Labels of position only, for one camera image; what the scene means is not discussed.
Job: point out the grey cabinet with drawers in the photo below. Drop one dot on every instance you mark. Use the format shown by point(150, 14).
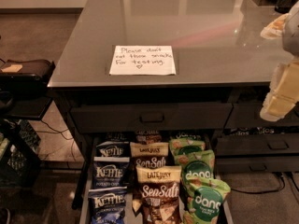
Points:
point(219, 55)

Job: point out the brown sea salt bag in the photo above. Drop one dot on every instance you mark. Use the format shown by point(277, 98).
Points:
point(151, 156)
point(159, 193)

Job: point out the black office chair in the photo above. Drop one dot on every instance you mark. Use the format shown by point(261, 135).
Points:
point(24, 88)

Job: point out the blue kettle chip bag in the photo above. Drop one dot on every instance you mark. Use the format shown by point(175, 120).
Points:
point(107, 205)
point(109, 172)
point(113, 149)

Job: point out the black plastic crate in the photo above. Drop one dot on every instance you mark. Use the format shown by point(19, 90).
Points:
point(19, 162)

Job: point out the middle green Dang chip bag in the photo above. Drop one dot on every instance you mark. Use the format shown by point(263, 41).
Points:
point(199, 163)

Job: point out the closed top dark drawer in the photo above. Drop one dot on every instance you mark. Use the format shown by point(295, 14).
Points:
point(139, 117)

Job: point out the front brown Sea Salt bag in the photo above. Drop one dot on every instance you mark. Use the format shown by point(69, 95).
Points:
point(159, 193)

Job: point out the white handwritten paper note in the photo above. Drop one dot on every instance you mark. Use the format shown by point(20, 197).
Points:
point(143, 60)

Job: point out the rear brown Sea Salt bag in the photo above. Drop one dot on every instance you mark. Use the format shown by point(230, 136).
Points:
point(151, 156)

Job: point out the front green Dang chip bag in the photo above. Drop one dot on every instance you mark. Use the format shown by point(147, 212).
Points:
point(205, 197)

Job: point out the rear green Dang chip bag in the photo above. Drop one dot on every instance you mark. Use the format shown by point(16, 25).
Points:
point(181, 146)

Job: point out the green dang chip bag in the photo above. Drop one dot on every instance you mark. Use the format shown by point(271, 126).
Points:
point(181, 146)
point(205, 197)
point(199, 163)

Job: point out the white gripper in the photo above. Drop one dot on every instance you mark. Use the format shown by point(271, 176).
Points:
point(291, 32)

